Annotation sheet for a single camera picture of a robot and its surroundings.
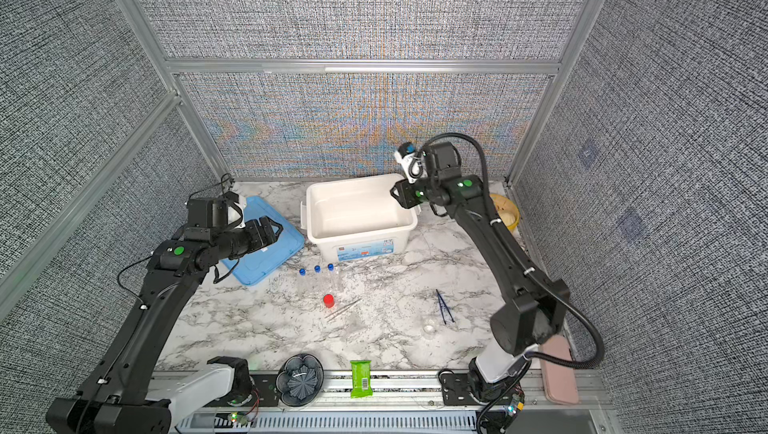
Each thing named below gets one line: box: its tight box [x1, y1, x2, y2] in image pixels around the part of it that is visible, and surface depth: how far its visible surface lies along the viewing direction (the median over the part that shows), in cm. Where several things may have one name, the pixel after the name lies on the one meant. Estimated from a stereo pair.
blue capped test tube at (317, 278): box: [314, 265, 322, 292], surface depth 81 cm
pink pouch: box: [539, 334, 579, 405], surface depth 74 cm
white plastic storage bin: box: [300, 173, 421, 263], surface depth 99 cm
